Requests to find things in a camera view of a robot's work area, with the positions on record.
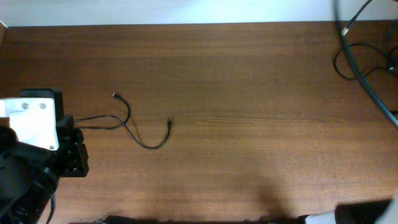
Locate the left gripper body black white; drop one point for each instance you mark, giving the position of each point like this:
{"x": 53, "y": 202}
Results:
{"x": 73, "y": 153}

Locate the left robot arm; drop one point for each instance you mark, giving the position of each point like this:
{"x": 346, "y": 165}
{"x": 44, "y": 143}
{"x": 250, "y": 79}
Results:
{"x": 27, "y": 186}

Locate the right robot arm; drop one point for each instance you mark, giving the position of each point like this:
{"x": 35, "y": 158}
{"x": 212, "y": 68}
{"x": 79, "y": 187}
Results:
{"x": 372, "y": 212}

